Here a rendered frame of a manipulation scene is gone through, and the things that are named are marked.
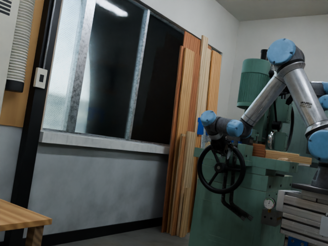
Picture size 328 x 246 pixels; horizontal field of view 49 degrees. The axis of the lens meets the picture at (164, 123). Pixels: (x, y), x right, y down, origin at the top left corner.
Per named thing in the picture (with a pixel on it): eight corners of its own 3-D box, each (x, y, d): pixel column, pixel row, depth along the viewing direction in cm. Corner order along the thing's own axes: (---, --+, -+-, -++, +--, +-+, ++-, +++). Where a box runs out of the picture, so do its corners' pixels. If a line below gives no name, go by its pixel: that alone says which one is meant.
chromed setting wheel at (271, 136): (265, 148, 227) (268, 129, 228) (271, 149, 238) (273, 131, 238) (270, 149, 226) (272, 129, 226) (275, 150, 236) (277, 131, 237)
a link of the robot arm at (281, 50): (354, 156, 137) (297, 41, 156) (347, 154, 125) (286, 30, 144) (324, 168, 143) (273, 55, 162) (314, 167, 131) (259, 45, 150)
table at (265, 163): (185, 155, 221) (187, 146, 221) (207, 157, 246) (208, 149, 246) (285, 172, 187) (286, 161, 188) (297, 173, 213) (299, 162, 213)
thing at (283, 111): (274, 120, 237) (276, 98, 237) (277, 122, 244) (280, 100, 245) (286, 122, 232) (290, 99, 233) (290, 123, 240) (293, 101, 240)
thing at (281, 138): (269, 149, 234) (271, 131, 235) (272, 149, 240) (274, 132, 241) (283, 151, 229) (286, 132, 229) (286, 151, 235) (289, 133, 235)
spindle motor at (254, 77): (232, 105, 226) (238, 57, 228) (242, 110, 241) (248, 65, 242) (259, 108, 217) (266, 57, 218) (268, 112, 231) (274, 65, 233)
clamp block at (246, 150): (220, 156, 208) (222, 141, 209) (229, 157, 219) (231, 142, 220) (244, 160, 200) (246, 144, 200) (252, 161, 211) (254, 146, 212)
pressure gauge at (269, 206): (261, 211, 194) (263, 196, 195) (264, 210, 197) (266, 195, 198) (273, 214, 191) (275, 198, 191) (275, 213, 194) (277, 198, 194)
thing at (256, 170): (202, 164, 224) (203, 158, 224) (216, 165, 242) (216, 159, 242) (265, 175, 202) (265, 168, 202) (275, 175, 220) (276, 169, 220)
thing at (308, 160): (219, 151, 236) (220, 144, 236) (221, 151, 237) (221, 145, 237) (310, 164, 204) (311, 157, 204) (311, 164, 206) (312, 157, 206)
